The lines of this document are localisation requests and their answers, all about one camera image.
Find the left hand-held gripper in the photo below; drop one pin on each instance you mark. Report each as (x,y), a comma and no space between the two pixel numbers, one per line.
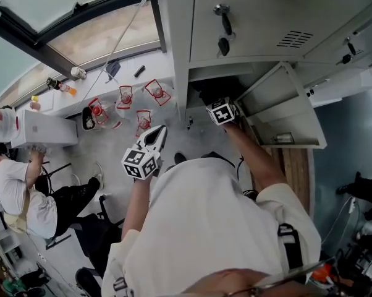
(141,162)

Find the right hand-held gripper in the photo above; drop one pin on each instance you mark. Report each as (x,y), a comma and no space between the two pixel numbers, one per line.
(222,111)

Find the grey metal locker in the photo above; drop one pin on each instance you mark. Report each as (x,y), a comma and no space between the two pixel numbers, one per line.
(254,20)

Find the person's left forearm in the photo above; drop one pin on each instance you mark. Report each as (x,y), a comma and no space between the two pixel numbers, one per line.
(136,206)

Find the person's right forearm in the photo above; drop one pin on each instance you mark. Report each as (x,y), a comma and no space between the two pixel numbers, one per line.
(254,156)

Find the person's black shoe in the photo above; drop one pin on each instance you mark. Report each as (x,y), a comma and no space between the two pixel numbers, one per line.
(180,158)

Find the large water bottle red label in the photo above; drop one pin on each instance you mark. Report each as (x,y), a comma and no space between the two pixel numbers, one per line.
(107,116)

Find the black remote control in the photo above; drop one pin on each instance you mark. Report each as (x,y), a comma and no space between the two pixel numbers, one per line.
(139,71)

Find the small trash bin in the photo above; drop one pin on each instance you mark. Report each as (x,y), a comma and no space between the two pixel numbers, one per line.
(89,121)

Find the dark grey pouch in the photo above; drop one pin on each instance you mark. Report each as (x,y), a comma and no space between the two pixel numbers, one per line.
(113,68)

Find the wooden plank platform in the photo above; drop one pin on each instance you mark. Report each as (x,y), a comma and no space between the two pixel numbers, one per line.
(294,172)

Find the person's white shirt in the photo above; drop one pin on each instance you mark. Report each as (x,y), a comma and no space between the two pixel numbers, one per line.
(204,221)

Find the orange drink bottle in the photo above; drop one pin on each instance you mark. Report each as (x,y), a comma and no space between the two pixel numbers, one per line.
(68,89)

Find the patterned white bottle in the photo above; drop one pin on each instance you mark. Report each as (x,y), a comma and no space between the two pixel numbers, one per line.
(78,73)

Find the black flask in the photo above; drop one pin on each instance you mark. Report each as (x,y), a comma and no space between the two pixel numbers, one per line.
(53,83)

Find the white covered table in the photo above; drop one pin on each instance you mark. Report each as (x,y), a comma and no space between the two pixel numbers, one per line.
(343,88)

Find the yellow capped bottle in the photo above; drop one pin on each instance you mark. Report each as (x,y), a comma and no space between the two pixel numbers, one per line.
(34,98)

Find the black framed window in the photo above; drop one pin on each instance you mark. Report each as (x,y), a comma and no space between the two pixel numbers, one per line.
(65,5)

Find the person's head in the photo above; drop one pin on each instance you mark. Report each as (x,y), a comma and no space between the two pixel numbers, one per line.
(229,285)

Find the white floor power strip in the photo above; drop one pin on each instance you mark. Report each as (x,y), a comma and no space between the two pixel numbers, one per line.
(42,257)

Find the person's glasses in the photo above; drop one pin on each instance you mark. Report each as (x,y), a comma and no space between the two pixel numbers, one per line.
(297,272)

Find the white shelf unit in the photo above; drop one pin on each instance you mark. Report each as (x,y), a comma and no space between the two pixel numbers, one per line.
(5,244)

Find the grey chair black frame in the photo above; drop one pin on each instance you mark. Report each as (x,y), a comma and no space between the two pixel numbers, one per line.
(57,240)

